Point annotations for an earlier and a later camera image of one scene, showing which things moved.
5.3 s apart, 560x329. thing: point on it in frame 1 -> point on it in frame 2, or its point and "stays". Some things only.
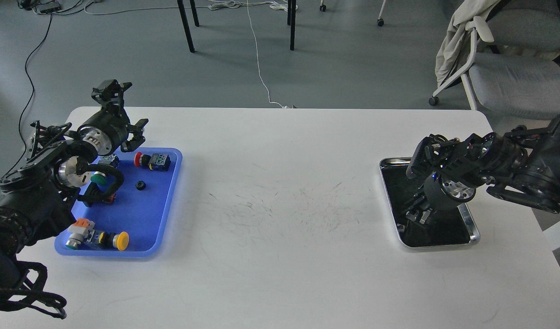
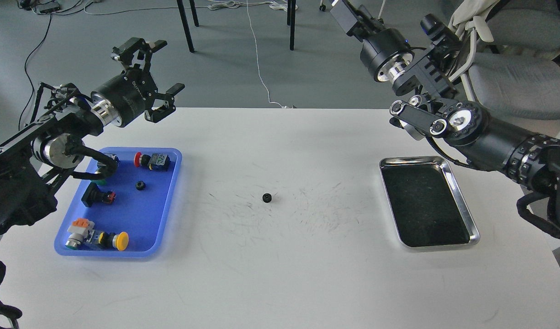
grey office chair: (522, 66) stays
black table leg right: (291, 17) stays
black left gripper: (108, 130) -> (124, 99)
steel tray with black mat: (449, 226) stays
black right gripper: (442, 193) -> (387, 53)
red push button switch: (155, 161) stays
